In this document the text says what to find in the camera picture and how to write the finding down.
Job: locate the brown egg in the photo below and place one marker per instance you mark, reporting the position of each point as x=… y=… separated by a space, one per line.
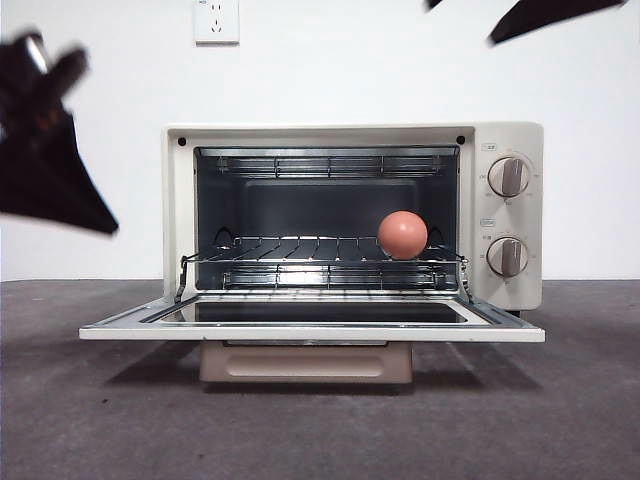
x=402 y=234

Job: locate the white wall socket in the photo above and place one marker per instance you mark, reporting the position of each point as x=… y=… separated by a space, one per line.
x=216 y=22

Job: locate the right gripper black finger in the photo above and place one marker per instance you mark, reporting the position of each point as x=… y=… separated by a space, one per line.
x=545 y=20
x=435 y=2

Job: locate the cream Toshiba toaster oven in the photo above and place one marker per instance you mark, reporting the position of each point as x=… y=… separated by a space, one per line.
x=532 y=225

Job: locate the cream oven knob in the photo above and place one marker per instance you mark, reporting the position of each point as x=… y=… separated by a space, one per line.
x=507 y=256
x=509 y=176

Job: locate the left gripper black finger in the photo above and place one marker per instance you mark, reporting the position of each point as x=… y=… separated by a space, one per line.
x=35 y=190
x=75 y=170

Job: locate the metal heating element guard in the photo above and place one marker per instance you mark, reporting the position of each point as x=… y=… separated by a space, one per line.
x=330 y=166
x=330 y=277

